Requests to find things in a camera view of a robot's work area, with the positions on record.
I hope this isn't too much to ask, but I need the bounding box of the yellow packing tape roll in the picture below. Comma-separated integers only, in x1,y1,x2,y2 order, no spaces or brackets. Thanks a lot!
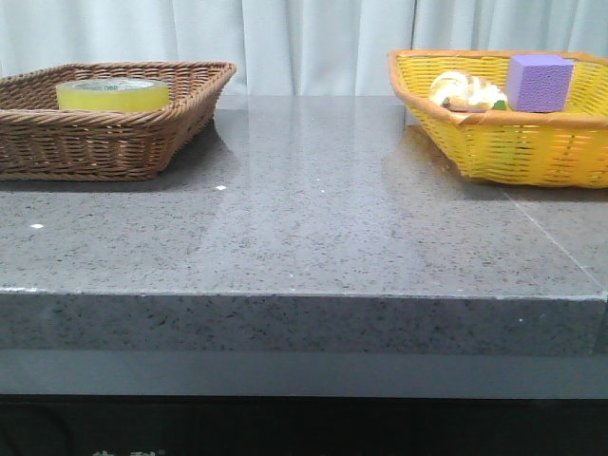
55,78,171,112

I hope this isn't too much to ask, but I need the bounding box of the white curtain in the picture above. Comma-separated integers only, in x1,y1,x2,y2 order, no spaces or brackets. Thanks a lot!
1,1,607,96

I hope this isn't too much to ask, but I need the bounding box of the toy croissant bread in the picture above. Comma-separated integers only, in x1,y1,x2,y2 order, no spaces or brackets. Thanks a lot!
427,70,507,111

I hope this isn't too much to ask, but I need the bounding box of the yellow wicker basket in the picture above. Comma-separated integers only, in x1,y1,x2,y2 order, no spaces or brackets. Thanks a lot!
389,49,607,188

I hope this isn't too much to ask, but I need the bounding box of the purple foam cube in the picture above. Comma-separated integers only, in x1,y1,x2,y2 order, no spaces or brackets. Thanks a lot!
504,54,575,113

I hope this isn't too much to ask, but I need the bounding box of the brown wicker basket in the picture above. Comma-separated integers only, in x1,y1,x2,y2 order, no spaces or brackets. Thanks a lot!
1,61,237,181

